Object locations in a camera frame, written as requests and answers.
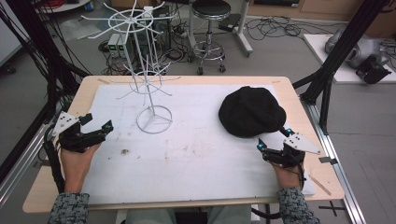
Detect person's left hand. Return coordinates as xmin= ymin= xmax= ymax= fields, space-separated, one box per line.
xmin=59 ymin=143 xmax=102 ymax=193

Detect aluminium rail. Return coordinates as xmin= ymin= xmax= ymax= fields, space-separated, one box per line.
xmin=0 ymin=121 xmax=54 ymax=209
xmin=300 ymin=95 xmax=368 ymax=224

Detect white stand leg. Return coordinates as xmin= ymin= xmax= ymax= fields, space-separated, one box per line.
xmin=233 ymin=0 xmax=255 ymax=58

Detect grey tape piece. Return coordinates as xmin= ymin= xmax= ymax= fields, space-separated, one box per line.
xmin=318 ymin=156 xmax=339 ymax=165

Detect dark computer tower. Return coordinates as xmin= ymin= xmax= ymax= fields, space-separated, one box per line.
xmin=140 ymin=5 xmax=173 ymax=60

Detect black device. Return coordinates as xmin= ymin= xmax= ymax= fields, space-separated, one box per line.
xmin=355 ymin=55 xmax=393 ymax=85

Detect black round stool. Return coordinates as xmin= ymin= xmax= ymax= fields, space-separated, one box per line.
xmin=188 ymin=0 xmax=233 ymax=76

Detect black hat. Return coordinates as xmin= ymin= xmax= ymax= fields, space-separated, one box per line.
xmin=218 ymin=85 xmax=288 ymax=139

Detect grey power supply unit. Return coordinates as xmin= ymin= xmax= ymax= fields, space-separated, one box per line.
xmin=106 ymin=33 xmax=121 ymax=59
xmin=117 ymin=34 xmax=131 ymax=60

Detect white floor board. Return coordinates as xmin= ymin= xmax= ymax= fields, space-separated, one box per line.
xmin=302 ymin=33 xmax=396 ymax=85

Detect white table mat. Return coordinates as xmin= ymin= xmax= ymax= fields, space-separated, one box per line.
xmin=80 ymin=83 xmax=317 ymax=205

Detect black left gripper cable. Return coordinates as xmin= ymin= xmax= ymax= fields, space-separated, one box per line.
xmin=42 ymin=124 xmax=67 ymax=194

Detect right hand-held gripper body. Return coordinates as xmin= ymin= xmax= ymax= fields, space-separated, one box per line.
xmin=262 ymin=133 xmax=321 ymax=169

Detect thin wooden stick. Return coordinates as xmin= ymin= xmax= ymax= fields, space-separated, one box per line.
xmin=307 ymin=174 xmax=332 ymax=197

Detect black flat box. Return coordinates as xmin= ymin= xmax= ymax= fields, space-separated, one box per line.
xmin=217 ymin=12 xmax=243 ymax=33

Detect white wire rack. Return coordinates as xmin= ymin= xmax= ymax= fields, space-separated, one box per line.
xmin=80 ymin=0 xmax=182 ymax=135

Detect black floor cables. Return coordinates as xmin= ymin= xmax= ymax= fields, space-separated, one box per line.
xmin=244 ymin=16 xmax=339 ymax=42

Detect black frame post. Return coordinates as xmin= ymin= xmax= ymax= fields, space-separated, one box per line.
xmin=291 ymin=0 xmax=392 ymax=135
xmin=5 ymin=0 xmax=92 ymax=126

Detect person's right hand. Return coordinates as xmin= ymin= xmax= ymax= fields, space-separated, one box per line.
xmin=271 ymin=162 xmax=305 ymax=189

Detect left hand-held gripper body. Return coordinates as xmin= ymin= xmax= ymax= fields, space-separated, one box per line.
xmin=50 ymin=111 xmax=106 ymax=154

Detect white round table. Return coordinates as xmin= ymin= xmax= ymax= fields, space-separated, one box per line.
xmin=35 ymin=0 xmax=92 ymax=14

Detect grey rounded shell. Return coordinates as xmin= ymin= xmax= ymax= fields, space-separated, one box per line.
xmin=324 ymin=28 xmax=390 ymax=70

